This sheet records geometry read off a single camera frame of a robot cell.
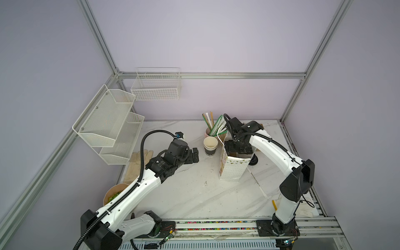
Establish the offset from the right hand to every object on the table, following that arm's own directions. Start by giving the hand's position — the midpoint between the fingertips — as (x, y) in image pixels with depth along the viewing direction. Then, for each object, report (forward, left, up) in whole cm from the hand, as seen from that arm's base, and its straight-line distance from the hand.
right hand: (232, 150), depth 82 cm
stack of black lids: (-8, -10, +3) cm, 13 cm away
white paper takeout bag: (-10, 0, -2) cm, 10 cm away
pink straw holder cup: (+17, +14, -6) cm, 23 cm away
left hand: (-5, +23, +5) cm, 23 cm away
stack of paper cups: (+9, +12, -6) cm, 16 cm away
